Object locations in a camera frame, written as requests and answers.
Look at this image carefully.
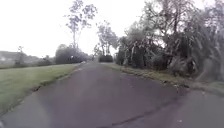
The dark hedge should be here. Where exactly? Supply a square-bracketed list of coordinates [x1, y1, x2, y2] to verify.
[98, 54, 114, 64]

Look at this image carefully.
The group of trees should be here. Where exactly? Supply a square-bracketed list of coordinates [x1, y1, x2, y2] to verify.
[93, 20, 119, 58]

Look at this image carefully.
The grey asphalt path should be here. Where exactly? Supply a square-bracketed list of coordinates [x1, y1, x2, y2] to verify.
[0, 60, 224, 128]

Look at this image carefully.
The large dark bush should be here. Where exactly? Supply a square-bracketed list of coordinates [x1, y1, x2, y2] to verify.
[54, 43, 89, 65]

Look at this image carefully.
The grass verge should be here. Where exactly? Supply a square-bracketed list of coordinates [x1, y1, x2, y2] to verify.
[103, 62, 224, 98]

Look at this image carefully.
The tall thin tree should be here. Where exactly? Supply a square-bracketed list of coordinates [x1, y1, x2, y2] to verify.
[64, 0, 98, 51]

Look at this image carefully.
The row of trees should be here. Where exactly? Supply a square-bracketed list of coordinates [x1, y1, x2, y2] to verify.
[114, 0, 224, 83]

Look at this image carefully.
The grass lawn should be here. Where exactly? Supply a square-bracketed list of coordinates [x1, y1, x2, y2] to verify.
[0, 62, 84, 116]

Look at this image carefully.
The building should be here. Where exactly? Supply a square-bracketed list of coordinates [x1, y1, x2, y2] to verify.
[0, 50, 39, 66]

